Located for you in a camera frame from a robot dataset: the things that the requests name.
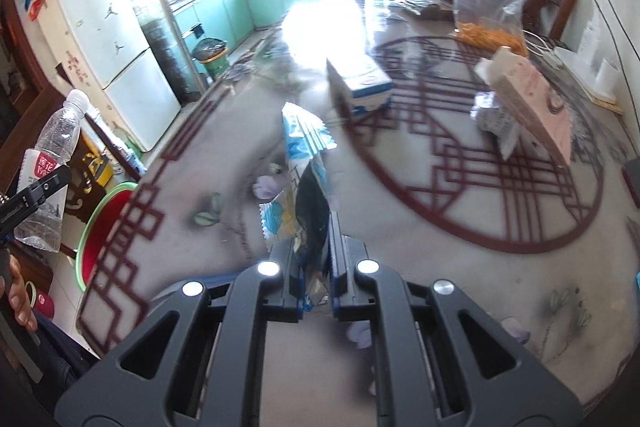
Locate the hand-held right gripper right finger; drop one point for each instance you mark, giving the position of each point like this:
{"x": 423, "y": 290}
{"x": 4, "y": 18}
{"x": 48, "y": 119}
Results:
{"x": 345, "y": 277}

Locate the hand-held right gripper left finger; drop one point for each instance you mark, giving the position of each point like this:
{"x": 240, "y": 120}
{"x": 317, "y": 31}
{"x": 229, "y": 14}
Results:
{"x": 287, "y": 287}

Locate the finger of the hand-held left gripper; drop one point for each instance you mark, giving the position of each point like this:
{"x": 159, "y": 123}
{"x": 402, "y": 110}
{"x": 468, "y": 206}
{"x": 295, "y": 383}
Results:
{"x": 35, "y": 197}

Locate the clear plastic bottle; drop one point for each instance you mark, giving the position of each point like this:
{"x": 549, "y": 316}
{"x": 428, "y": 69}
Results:
{"x": 50, "y": 167}

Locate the blue snack wrapper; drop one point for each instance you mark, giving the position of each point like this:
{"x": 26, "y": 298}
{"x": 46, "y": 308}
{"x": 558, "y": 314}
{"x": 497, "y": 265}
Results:
{"x": 307, "y": 142}

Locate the white milk carton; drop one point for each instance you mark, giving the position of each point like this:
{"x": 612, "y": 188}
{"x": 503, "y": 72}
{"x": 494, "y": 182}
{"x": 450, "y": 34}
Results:
{"x": 360, "y": 82}

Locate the clear plastic wrapper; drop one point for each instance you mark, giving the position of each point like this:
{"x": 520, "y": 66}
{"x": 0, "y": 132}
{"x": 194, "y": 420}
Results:
{"x": 492, "y": 122}

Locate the green trash bin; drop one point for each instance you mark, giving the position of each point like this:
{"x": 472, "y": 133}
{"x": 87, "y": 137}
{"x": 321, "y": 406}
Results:
{"x": 214, "y": 64}

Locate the person's left hand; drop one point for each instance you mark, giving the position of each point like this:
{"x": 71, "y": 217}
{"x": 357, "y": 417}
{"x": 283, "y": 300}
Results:
{"x": 20, "y": 294}

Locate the yellow plastic container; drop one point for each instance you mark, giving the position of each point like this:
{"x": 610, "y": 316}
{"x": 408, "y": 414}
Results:
{"x": 99, "y": 168}

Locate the red round lid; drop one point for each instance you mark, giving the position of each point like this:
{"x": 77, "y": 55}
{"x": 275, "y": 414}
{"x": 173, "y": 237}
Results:
{"x": 44, "y": 307}

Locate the white refrigerator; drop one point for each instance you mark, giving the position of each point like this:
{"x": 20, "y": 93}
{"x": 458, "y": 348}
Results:
{"x": 115, "y": 57}

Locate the person's dark blue trousers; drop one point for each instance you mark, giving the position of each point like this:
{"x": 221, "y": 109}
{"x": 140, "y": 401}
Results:
{"x": 65, "y": 357}

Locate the black box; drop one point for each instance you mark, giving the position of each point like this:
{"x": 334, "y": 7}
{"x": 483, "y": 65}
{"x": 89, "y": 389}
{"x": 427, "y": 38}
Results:
{"x": 632, "y": 184}

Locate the yellow book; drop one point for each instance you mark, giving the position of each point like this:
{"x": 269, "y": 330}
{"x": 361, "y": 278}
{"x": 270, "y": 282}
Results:
{"x": 610, "y": 104}

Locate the white cylindrical holder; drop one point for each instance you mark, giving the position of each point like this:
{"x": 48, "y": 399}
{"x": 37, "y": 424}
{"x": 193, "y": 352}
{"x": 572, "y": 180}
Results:
{"x": 607, "y": 77}

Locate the white desk lamp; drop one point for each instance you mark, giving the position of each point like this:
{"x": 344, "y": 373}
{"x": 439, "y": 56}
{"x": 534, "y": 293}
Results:
{"x": 590, "y": 42}

